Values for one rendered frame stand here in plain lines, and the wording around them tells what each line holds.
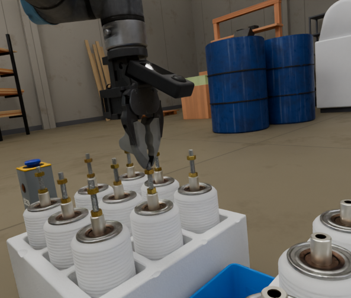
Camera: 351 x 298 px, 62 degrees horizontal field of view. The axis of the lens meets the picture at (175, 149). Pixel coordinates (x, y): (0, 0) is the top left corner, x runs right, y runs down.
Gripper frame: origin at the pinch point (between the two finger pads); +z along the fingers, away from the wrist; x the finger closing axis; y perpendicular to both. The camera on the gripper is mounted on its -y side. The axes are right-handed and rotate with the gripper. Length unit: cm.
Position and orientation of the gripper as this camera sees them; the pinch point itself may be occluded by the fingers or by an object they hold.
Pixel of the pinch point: (150, 161)
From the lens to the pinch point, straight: 54.4
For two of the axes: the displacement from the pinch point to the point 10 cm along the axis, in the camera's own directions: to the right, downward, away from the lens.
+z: 1.1, 9.8, 1.8
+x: -6.3, 2.1, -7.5
